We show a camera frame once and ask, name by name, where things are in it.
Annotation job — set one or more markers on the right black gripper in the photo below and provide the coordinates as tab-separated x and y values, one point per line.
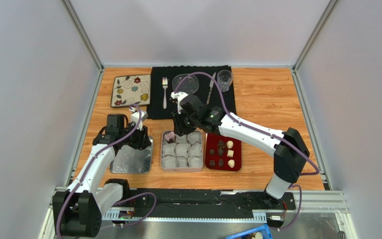
181	123

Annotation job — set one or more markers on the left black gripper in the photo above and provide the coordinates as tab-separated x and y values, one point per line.
143	141

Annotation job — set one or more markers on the silver chocolate tin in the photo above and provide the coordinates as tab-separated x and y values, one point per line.
183	156

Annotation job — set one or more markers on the white shell chocolate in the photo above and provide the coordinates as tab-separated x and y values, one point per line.
231	163
230	144

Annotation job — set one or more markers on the pink metal tongs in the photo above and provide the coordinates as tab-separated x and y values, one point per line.
169	135

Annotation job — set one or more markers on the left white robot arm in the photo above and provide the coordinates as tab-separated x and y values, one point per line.
78	210

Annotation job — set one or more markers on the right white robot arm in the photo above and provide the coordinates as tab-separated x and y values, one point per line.
287	148

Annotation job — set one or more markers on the dark striped oval chocolate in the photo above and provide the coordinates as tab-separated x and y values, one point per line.
220	162

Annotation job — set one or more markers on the white square chocolate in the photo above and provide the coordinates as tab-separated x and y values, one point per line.
230	153

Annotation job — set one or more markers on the silver tin lid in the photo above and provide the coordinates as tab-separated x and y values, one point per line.
133	161

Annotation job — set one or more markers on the clear glass plate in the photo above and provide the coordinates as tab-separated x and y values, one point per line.
190	85

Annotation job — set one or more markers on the red lacquer tray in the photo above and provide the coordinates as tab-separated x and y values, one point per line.
211	143

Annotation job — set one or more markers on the silver fork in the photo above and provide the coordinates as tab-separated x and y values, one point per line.
165	86

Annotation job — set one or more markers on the black cloth placemat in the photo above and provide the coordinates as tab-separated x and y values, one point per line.
155	108

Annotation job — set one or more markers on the silver table knife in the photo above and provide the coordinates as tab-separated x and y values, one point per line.
210	91

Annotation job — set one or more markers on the floral square plate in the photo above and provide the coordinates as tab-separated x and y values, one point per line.
131	89

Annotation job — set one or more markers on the clear drinking glass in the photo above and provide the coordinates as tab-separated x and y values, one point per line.
225	79

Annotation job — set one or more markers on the blue plastic crate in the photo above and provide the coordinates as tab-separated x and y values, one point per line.
260	232

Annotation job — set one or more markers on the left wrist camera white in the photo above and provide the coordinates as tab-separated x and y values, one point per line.
138	117

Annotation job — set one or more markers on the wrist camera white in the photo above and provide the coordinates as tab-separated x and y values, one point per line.
178	97
138	117

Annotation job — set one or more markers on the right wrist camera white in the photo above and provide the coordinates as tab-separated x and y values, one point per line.
178	97

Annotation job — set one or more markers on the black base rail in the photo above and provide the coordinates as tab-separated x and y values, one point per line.
199	205

